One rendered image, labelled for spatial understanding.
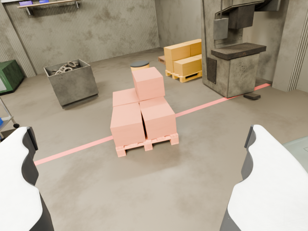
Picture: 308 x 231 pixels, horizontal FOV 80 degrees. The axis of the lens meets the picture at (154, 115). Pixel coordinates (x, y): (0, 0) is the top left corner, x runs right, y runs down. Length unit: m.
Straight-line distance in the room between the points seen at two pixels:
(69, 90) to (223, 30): 3.09
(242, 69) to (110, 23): 5.96
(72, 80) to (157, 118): 2.40
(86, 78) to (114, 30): 4.40
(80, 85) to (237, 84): 3.10
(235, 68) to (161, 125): 1.75
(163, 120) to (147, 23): 6.77
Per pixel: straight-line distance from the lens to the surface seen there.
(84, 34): 8.22
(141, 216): 1.95
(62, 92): 4.24
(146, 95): 2.77
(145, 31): 8.71
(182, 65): 4.40
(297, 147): 0.65
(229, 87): 3.56
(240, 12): 3.43
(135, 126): 2.29
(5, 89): 6.87
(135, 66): 3.95
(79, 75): 4.22
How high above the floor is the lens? 1.64
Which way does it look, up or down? 30 degrees down
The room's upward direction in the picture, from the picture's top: 9 degrees counter-clockwise
